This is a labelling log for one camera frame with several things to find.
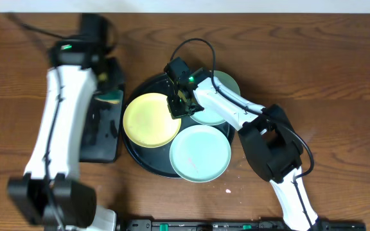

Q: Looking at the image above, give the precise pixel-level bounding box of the green yellow sponge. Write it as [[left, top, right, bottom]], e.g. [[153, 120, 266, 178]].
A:
[[94, 90, 123, 105]]

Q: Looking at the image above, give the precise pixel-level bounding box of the yellow plate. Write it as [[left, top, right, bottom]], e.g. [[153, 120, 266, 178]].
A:
[[123, 93, 181, 148]]

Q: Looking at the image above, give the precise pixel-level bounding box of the light green plate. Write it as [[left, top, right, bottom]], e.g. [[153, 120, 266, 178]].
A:
[[170, 125, 231, 183], [191, 71, 240, 126]]

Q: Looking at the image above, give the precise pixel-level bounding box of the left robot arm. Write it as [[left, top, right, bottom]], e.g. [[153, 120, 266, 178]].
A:
[[7, 39, 124, 230]]

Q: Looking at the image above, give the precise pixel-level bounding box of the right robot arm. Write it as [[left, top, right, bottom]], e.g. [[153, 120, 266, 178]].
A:
[[165, 69, 318, 230]]

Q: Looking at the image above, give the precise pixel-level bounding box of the rectangular black tray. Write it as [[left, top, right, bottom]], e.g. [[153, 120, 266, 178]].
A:
[[80, 90, 125, 163]]

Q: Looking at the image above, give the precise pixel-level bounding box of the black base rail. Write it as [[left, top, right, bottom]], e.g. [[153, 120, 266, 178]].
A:
[[124, 219, 367, 231]]

